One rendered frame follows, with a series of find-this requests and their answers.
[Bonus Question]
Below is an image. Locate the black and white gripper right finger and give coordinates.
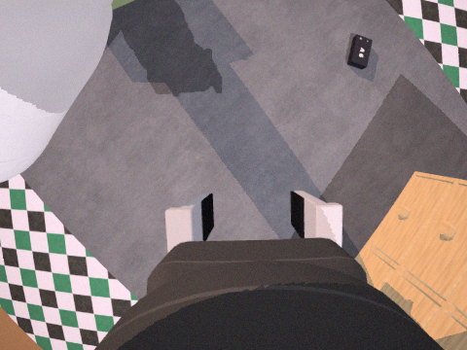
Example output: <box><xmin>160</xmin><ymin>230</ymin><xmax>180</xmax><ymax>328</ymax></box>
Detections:
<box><xmin>291</xmin><ymin>191</ymin><xmax>342</xmax><ymax>246</ymax></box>

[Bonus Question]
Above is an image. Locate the light wooden chest of drawers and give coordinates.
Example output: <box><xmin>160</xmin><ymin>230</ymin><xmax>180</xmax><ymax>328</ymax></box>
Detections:
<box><xmin>354</xmin><ymin>171</ymin><xmax>467</xmax><ymax>332</ymax></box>

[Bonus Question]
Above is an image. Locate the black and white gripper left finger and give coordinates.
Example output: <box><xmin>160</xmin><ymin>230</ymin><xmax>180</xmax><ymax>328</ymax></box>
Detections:
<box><xmin>165</xmin><ymin>193</ymin><xmax>214</xmax><ymax>252</ymax></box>

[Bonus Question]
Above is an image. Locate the black 9v battery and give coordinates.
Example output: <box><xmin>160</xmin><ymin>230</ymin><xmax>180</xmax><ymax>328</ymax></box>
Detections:
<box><xmin>347</xmin><ymin>34</ymin><xmax>373</xmax><ymax>69</ymax></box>

